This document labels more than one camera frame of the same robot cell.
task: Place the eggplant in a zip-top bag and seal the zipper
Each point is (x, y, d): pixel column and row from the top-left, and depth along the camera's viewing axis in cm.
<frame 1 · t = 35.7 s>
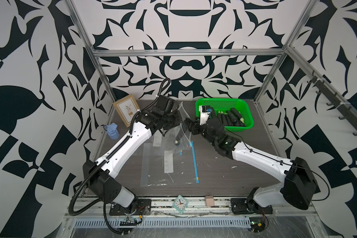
left hand: (180, 116, 76), fingers closed
right hand: (189, 116, 77), fingers open
gold framed plant picture: (127, 107, 104), point 11 cm above the table
near clear zip-top bag: (161, 165, 89), on the table
lifted clear zip-top bag: (177, 139, 84), point 14 cm above the table

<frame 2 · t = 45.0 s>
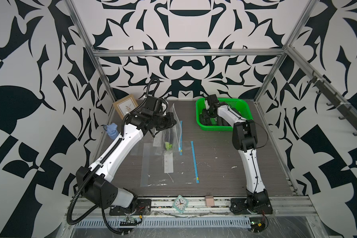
left hand: (175, 119, 75), fingers closed
right hand: (205, 111, 110), fingers open
lifted clear zip-top bag: (171, 136, 106), on the table
the other named things where they were.

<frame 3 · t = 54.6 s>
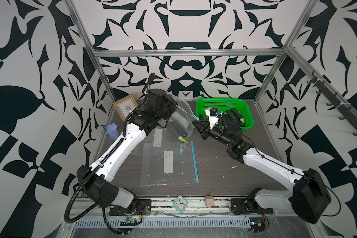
left hand: (177, 98, 72), fingers closed
right hand: (193, 120, 72), fingers closed
lifted clear zip-top bag: (180, 122, 91), point 15 cm above the table
the other named things where they were.

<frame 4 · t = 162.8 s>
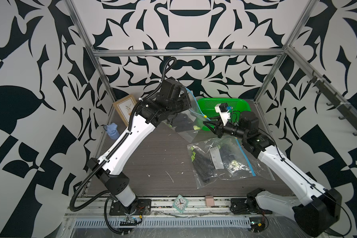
left hand: (188, 97, 67), fingers closed
right hand: (205, 119, 70), fingers open
near clear zip-top bag: (217, 158, 85), point 8 cm above the table
